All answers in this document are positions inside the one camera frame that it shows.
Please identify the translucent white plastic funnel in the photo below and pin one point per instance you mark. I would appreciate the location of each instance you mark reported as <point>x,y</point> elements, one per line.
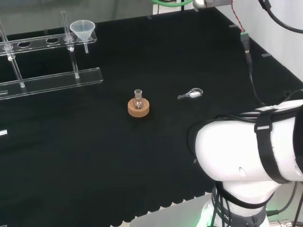
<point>81,29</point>

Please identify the glass weighing funnel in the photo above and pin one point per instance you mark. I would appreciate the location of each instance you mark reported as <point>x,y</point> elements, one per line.
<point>193,94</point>

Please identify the clear acrylic funnel stand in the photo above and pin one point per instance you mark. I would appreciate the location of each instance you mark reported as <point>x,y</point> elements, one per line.
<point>59,81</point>

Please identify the small glass round-bottom flask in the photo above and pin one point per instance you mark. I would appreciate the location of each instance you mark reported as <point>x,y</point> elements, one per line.
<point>138,102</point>

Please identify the pale board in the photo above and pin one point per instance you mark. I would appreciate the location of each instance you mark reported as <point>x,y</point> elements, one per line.
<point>165,217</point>

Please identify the small white label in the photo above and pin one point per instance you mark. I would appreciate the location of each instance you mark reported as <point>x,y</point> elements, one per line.
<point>3,133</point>

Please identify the silver metal bracket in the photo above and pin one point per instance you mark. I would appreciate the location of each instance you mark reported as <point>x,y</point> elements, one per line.
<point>213,2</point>

